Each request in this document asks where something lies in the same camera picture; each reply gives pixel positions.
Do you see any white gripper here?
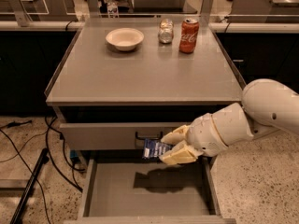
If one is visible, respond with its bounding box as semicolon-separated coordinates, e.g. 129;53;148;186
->
159;113;228;165

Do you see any blue rxbar blueberry wrapper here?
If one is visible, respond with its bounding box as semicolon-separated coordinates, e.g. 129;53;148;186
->
143;139;172;159

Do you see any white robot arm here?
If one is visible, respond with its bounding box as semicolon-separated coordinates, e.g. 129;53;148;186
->
160;79;299;165

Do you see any grey top drawer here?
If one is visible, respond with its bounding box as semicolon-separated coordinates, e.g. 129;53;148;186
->
60;122;184;150

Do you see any open grey middle drawer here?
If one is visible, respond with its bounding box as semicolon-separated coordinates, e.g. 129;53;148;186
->
64;158;237;224

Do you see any grey metal drawer cabinet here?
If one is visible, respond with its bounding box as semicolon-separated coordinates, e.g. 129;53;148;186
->
44;15;252;151

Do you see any red coca-cola can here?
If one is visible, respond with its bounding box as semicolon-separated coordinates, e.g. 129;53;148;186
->
179;18;199;53

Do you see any clear glass jar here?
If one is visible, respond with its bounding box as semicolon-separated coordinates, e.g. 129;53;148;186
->
158;19;174;44

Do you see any white paper bowl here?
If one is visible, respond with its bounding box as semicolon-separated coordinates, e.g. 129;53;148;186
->
106;28;144;51

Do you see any black bar on floor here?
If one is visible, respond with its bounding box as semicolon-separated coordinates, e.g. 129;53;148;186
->
9;148;49;224

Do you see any clear plastic water bottle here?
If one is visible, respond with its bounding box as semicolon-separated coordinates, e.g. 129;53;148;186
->
107;0;119;18

